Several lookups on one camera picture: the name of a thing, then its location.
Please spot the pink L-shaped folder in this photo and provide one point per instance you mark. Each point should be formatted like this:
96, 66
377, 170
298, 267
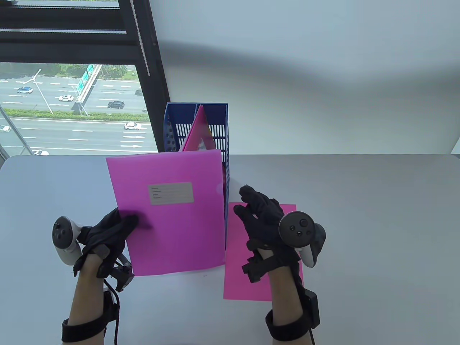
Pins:
172, 233
197, 133

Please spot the grey hand controller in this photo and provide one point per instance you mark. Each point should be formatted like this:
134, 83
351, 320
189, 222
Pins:
298, 230
63, 237

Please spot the person's right forearm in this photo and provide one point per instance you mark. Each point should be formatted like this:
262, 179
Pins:
285, 298

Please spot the pink cardstock sheet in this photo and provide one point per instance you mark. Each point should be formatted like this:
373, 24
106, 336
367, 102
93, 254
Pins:
237, 280

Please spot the blue plastic file holder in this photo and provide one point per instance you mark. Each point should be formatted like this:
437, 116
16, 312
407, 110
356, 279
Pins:
183, 113

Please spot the black box on right forearm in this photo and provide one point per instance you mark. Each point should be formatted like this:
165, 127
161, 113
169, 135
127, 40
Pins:
312, 309

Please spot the person's left hand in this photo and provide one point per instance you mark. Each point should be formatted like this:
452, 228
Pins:
107, 233

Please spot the grey left hand controller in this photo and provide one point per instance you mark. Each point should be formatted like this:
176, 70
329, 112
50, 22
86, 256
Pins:
63, 237

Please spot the grey right hand controller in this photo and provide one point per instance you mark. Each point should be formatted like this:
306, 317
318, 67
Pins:
298, 230

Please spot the person's right hand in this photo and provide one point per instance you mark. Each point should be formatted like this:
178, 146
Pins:
262, 219

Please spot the small box on left forearm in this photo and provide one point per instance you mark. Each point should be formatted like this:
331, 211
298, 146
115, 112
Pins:
109, 305

